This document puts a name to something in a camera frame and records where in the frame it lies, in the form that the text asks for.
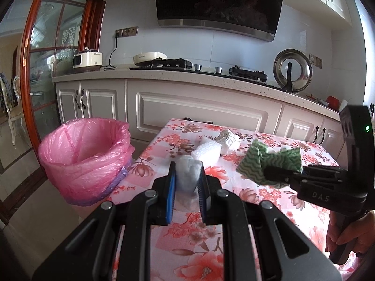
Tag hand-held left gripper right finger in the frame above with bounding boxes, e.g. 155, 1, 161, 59
196, 160, 342, 281

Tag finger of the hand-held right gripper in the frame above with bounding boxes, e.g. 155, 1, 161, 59
304, 165, 348, 175
263, 166, 348, 187

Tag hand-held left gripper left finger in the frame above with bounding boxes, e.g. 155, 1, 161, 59
31, 162, 178, 281

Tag large white foam block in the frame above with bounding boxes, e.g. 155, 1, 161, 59
176, 155, 205, 211

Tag green wavy striped cloth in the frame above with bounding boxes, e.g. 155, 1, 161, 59
237, 139, 303, 188

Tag white paper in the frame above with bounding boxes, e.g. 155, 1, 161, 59
217, 129, 242, 155

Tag waste bin with pink bag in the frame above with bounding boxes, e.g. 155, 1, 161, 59
38, 117, 135, 207

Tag person's right hand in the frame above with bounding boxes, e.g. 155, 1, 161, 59
326, 209, 375, 259

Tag pink floral tablecloth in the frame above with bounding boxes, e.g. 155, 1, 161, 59
110, 118, 364, 281

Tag small dish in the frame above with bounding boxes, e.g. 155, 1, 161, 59
306, 94, 326, 106

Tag white lower cabinets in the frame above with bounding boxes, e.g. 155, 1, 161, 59
56, 79, 342, 164

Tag steel and glass pot lid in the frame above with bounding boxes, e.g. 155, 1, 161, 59
274, 49, 313, 92

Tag black lid stand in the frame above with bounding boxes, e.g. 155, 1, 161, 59
281, 62, 295, 93

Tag black gas stove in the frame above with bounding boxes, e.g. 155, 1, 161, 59
129, 58, 296, 92

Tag speckled beige countertop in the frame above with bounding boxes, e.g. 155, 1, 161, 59
52, 64, 342, 120

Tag cream electric pan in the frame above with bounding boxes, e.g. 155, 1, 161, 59
133, 52, 168, 67

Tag white rice cooker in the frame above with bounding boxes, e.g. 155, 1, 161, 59
73, 47, 103, 73

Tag white dining chair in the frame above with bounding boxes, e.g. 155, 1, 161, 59
0, 73, 26, 146

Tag black range hood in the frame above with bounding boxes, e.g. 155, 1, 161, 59
154, 0, 286, 42

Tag patterned clothing on chair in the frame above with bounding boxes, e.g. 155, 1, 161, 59
0, 73, 12, 115

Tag wooden sliding glass door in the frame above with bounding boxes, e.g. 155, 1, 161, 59
20, 0, 88, 153

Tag black power cable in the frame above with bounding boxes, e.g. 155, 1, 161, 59
102, 37, 119, 71

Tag long wall socket strip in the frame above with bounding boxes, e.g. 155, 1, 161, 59
115, 27, 138, 38

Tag red wooden door frame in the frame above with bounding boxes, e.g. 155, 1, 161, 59
0, 0, 106, 226

